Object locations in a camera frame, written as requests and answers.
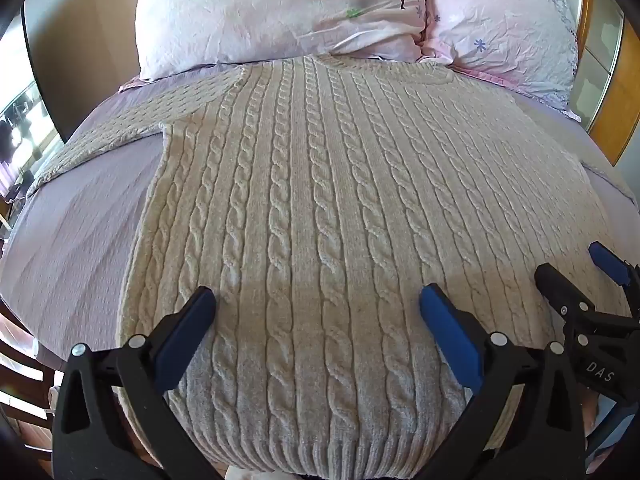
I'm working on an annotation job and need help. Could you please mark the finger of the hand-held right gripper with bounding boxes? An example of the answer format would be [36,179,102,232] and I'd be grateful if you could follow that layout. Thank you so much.
[588,241,640,293]
[534,262,597,322]

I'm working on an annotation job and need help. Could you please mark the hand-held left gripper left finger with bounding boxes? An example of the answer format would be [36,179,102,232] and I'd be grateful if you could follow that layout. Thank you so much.
[51,285,217,480]

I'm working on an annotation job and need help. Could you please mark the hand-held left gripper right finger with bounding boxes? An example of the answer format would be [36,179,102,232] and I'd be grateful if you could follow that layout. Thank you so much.
[418,283,589,480]

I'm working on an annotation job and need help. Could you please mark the cream cable-knit sweater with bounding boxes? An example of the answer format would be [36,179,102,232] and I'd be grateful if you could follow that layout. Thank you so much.
[22,54,633,478]

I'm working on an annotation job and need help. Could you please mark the lavender bed sheet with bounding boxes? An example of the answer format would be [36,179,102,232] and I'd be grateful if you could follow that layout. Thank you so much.
[0,67,640,366]

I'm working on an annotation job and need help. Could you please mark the wooden headboard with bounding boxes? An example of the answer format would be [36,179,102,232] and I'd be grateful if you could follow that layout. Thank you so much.
[574,0,640,167]

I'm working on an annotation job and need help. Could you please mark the dark wooden chair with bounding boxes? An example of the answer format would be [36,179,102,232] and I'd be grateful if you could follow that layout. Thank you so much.
[0,302,57,443]

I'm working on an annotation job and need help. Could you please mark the small pink floral pillow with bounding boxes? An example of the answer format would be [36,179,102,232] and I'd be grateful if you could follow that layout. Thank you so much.
[422,0,584,122]

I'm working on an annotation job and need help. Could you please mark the large pink floral pillow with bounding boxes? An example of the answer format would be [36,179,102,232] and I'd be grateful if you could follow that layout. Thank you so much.
[135,0,432,82]

